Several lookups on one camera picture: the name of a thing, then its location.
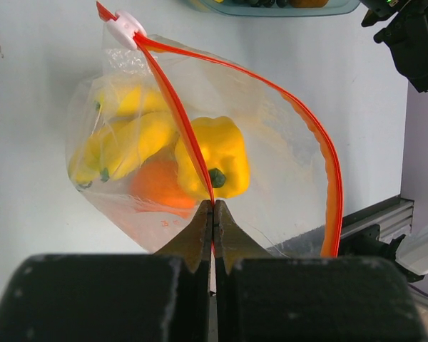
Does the clear zip top bag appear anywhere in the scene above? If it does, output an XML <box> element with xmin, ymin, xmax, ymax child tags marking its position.
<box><xmin>66</xmin><ymin>5</ymin><xmax>343</xmax><ymax>257</ymax></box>

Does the orange fruit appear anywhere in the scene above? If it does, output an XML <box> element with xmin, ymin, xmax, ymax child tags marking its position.
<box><xmin>129</xmin><ymin>160</ymin><xmax>196</xmax><ymax>209</ymax></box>

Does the dark blue grape bunch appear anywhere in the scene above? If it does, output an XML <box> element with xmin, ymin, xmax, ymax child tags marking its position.
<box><xmin>233</xmin><ymin>0</ymin><xmax>290</xmax><ymax>8</ymax></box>

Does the teal plastic fruit tray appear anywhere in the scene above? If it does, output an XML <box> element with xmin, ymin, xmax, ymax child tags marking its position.
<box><xmin>185</xmin><ymin>1</ymin><xmax>360</xmax><ymax>18</ymax></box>

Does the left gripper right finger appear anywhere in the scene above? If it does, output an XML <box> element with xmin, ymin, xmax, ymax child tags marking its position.
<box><xmin>213</xmin><ymin>201</ymin><xmax>428</xmax><ymax>341</ymax></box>

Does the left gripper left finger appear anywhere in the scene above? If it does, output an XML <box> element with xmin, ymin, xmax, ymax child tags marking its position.
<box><xmin>0</xmin><ymin>200</ymin><xmax>213</xmax><ymax>341</ymax></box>

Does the yellow banana bunch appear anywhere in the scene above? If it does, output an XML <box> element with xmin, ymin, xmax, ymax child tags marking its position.
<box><xmin>68</xmin><ymin>85</ymin><xmax>176</xmax><ymax>188</ymax></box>

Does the aluminium front rail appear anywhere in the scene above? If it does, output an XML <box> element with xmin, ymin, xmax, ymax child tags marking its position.
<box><xmin>341</xmin><ymin>196</ymin><xmax>414</xmax><ymax>243</ymax></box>

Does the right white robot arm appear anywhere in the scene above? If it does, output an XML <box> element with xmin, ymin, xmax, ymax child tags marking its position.
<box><xmin>362</xmin><ymin>1</ymin><xmax>428</xmax><ymax>278</ymax></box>

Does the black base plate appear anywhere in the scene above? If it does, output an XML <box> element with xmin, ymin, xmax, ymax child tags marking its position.
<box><xmin>265</xmin><ymin>224</ymin><xmax>424</xmax><ymax>283</ymax></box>

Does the brown kiwi fruit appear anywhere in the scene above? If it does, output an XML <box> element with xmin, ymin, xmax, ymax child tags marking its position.
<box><xmin>288</xmin><ymin>0</ymin><xmax>328</xmax><ymax>9</ymax></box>

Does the yellow bell pepper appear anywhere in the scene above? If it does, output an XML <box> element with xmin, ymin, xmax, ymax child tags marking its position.
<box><xmin>175</xmin><ymin>116</ymin><xmax>250</xmax><ymax>200</ymax></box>

